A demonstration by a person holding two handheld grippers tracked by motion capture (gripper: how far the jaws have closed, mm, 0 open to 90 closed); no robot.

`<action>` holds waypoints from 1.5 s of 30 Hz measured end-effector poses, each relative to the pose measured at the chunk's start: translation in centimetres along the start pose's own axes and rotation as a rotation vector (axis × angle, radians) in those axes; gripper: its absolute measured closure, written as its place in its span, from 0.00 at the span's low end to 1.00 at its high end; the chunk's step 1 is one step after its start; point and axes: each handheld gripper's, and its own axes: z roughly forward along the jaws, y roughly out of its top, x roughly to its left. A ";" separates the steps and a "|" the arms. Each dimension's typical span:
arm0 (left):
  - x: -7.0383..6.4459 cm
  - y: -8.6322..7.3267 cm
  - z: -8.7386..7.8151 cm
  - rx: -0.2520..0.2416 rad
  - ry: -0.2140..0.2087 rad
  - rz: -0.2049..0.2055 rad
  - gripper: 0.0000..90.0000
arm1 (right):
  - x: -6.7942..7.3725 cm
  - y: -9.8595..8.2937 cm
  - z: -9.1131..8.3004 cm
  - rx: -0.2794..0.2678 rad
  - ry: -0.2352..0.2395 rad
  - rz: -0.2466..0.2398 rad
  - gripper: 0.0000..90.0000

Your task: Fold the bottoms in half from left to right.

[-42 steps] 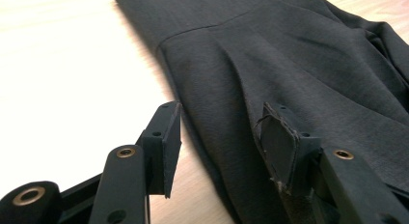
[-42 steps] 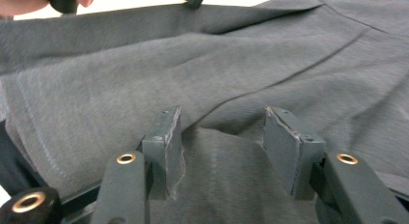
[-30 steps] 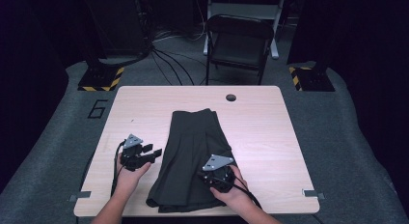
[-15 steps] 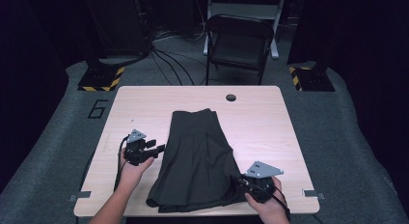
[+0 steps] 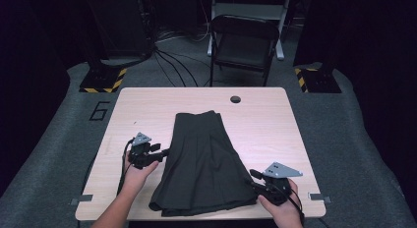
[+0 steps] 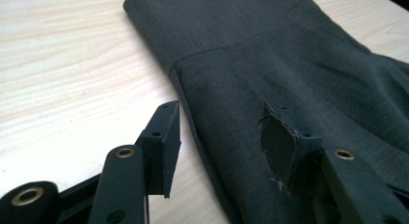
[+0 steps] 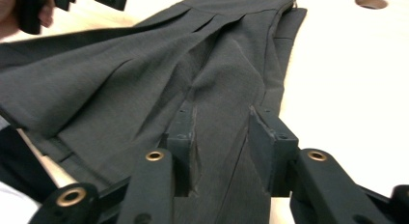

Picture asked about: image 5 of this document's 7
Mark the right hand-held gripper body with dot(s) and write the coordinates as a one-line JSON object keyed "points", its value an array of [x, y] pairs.
{"points": [[275, 188]]}

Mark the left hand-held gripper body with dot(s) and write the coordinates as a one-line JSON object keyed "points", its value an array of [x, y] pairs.
{"points": [[141, 156]]}

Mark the dark grey pleated skirt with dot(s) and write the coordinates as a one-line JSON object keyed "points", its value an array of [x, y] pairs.
{"points": [[200, 162]]}

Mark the person's left hand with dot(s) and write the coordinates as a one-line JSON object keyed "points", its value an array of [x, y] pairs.
{"points": [[137, 177]]}

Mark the person's right hand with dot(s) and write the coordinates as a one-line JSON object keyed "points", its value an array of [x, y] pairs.
{"points": [[285, 213]]}

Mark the grey tape strip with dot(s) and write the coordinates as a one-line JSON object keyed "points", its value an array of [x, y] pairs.
{"points": [[82, 199], [319, 197]]}

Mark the black yellow striped stand base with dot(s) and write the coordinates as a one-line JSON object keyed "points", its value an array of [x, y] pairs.
{"points": [[319, 80], [103, 80]]}

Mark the black stand column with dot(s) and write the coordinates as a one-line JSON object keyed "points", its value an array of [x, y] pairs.
{"points": [[95, 41], [331, 44]]}

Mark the black folding chair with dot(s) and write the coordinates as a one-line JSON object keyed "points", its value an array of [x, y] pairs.
{"points": [[242, 47], [249, 10]]}

